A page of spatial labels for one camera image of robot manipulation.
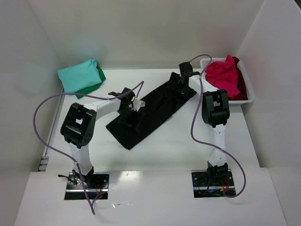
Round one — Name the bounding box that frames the black t shirt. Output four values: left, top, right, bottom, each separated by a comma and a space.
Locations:
106, 82, 196, 150

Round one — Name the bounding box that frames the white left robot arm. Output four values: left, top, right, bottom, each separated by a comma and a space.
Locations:
60, 88, 146, 185

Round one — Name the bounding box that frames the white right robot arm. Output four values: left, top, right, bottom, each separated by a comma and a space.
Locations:
167, 62, 230, 184

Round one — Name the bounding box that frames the crumpled pink t shirt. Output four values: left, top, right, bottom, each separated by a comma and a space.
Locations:
205, 55, 240, 98

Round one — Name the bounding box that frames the folded green t shirt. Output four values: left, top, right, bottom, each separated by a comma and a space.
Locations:
76, 65, 106, 99

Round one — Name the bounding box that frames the folded light blue t shirt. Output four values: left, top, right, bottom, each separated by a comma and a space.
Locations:
57, 59, 98, 93

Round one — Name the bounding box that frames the dark red t shirt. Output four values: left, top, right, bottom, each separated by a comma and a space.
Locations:
229, 56, 248, 101

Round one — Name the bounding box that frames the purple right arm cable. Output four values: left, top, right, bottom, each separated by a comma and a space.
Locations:
190, 54, 247, 199

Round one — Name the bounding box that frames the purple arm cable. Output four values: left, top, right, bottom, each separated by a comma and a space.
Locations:
190, 54, 247, 199
32, 81, 144, 215

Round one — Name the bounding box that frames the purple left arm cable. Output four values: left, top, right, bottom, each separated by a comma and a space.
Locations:
32, 81, 144, 215

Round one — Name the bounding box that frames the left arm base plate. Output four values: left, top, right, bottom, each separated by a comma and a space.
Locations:
64, 172, 110, 201

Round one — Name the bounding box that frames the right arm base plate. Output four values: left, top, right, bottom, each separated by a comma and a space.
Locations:
191, 170, 236, 198

